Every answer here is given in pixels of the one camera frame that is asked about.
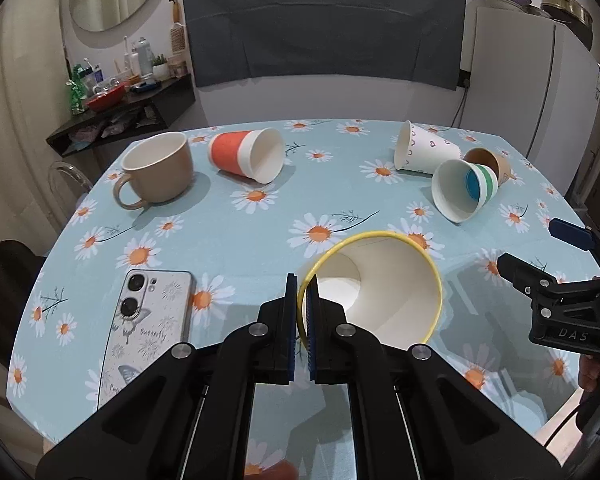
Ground white cup yellow rim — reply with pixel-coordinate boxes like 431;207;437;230
297;231;443;349

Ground brown kraft paper cup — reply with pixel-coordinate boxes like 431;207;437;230
464;148;512;186

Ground white cup green band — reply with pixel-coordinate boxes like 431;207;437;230
431;159;498;224

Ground white cup pink hearts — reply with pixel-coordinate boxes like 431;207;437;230
393;122;460;176

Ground orange sleeve paper cup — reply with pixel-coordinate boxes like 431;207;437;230
208;128;285;184

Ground person's right hand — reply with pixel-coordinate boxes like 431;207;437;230
578;354;600;392

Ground person's left hand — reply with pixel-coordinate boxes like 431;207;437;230
246;460;299;480

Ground white butterfly case smartphone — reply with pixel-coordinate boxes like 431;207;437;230
97;269;195;406

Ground white refrigerator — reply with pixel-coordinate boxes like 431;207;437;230
460;6;600;194

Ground blue daisy tablecloth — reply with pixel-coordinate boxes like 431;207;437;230
7;119;598;460

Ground black chair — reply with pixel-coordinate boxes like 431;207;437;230
0;240;45;368

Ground steel pot on fridge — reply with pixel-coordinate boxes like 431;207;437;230
541;0;593;50

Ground beige ceramic mug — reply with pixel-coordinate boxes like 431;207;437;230
112;131;194;210

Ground transparent chair back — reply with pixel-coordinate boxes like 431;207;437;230
47;160;93;221

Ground red bowl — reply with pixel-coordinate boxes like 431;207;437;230
86;84;126;113

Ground green glass bottle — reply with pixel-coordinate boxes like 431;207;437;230
67;64;87;116

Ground small potted plant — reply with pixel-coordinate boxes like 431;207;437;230
152;54;171;81

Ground beige curtain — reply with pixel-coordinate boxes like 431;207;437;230
0;0;70;254

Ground white thermos bottle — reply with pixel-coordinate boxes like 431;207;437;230
135;37;154;79

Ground black power cable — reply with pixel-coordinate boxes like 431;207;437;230
450;70;473;129

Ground black wall shelf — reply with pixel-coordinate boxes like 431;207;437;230
46;76;195;158

